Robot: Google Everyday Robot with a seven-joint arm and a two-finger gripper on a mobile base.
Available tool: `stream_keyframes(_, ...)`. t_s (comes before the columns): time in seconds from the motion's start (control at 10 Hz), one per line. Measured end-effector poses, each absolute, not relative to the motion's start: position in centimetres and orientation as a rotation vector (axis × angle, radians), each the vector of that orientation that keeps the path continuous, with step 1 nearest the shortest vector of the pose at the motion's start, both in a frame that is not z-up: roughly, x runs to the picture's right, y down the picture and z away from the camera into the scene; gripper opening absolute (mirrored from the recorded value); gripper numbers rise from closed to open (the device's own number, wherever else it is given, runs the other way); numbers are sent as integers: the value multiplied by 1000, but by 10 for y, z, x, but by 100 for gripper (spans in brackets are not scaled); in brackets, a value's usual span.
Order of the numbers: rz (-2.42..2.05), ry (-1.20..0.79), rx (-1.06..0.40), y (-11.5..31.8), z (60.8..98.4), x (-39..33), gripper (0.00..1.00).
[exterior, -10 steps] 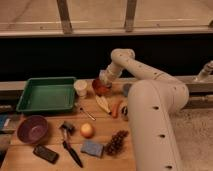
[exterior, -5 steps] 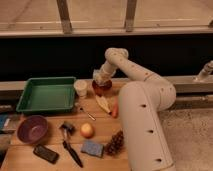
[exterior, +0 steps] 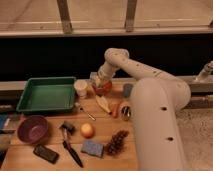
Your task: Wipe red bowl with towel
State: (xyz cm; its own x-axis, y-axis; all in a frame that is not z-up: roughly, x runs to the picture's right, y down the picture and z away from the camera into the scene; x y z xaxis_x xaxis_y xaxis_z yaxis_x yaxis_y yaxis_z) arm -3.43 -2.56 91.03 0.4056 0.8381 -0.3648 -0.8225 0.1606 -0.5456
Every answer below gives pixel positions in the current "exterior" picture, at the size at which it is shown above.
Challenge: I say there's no light blue towel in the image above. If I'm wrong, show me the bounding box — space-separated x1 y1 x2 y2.
90 72 100 87

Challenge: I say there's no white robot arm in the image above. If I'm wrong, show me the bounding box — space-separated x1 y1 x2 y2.
98 48 191 171

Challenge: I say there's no red bowl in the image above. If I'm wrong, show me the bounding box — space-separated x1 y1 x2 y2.
92 81 112 96

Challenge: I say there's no purple bowl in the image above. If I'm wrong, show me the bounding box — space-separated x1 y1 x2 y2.
17 115 49 144

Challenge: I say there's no banana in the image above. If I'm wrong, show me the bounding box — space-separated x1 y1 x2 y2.
95 95 111 114

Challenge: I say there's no white paper cup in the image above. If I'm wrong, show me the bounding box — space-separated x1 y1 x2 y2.
74 80 88 98

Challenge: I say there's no blue plastic cup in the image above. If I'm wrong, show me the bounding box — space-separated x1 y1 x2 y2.
123 83 133 98

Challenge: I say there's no orange carrot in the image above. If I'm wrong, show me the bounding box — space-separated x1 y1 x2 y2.
112 102 121 118

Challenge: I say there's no metal spoon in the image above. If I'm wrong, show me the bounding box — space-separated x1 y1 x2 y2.
75 102 96 121

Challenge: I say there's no small metal cup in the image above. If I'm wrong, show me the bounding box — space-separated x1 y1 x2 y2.
121 106 131 121

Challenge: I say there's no apple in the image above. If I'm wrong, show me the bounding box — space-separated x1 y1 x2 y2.
80 123 95 138

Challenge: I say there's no dark dish brush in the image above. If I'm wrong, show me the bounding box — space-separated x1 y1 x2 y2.
60 121 75 140

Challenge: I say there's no green plastic tray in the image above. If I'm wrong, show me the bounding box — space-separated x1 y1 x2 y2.
16 77 76 114

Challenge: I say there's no pine cone bunch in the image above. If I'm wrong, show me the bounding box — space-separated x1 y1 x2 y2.
104 130 129 156

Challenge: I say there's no blue sponge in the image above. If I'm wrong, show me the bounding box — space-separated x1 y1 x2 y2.
81 140 104 158

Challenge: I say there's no black rectangular block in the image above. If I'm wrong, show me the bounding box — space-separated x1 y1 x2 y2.
33 144 59 164

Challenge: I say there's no black handled knife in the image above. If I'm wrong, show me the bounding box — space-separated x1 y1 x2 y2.
63 140 83 168

